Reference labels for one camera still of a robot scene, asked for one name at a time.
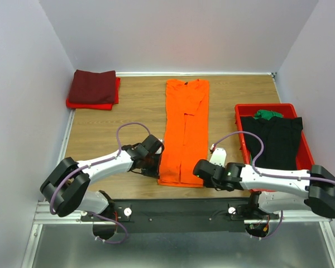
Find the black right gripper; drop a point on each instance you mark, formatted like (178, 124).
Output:
(209, 184)

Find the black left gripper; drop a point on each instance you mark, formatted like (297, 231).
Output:
(155, 172)

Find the orange t-shirt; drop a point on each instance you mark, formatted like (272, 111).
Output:
(186, 134)

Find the red t-shirt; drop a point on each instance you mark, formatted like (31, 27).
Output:
(103, 107)

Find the maroon t-shirt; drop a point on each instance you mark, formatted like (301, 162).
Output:
(93, 88)

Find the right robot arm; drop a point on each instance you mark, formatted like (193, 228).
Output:
(312, 189)

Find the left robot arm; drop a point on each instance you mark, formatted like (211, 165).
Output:
(66, 188)

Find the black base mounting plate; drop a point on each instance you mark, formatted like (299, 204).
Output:
(186, 215)

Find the black t-shirt in bin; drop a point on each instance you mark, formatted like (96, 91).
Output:
(281, 138)

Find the green t-shirt in bin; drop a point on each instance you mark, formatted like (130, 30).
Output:
(266, 114)

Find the red plastic bin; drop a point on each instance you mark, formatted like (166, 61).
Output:
(304, 159)

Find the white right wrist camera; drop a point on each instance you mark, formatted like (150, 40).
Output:
(218, 155)

